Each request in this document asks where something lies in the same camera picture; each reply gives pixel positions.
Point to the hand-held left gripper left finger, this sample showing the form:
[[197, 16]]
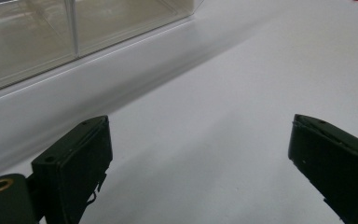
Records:
[[74, 168]]

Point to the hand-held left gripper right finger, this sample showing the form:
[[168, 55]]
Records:
[[332, 161]]

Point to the clear acrylic compartment organizer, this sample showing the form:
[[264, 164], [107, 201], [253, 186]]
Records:
[[28, 40]]

